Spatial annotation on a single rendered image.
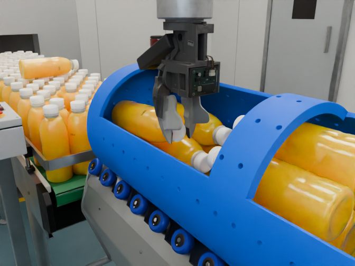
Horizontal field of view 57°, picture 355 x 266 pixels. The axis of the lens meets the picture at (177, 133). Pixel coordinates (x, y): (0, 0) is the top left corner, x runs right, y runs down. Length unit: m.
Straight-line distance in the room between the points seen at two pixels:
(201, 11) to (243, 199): 0.29
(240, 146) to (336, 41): 3.95
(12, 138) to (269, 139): 0.67
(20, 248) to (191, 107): 0.75
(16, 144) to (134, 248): 0.41
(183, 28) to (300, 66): 4.16
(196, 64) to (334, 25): 3.89
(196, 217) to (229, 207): 0.07
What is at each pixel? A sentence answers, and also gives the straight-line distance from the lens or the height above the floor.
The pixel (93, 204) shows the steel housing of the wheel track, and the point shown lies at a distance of 0.90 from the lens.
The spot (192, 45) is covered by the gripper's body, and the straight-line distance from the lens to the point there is 0.52.
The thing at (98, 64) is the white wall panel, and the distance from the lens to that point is 5.24.
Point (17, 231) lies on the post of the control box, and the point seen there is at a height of 0.73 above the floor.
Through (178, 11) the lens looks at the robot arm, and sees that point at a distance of 0.52.
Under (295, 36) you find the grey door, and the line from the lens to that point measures 4.70.
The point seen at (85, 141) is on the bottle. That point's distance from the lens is 0.95.
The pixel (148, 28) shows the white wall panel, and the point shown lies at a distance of 5.50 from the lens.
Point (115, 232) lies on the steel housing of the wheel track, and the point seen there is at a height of 0.86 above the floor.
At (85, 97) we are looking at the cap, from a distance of 1.01.
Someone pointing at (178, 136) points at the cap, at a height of 1.13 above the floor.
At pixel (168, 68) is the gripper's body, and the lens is 0.54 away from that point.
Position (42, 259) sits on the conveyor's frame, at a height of 0.46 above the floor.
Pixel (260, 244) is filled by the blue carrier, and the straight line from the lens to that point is 0.40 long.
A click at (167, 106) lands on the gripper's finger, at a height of 1.19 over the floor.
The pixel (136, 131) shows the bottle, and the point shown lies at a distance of 0.68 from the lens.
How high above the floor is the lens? 1.35
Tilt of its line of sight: 20 degrees down
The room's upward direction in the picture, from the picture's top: straight up
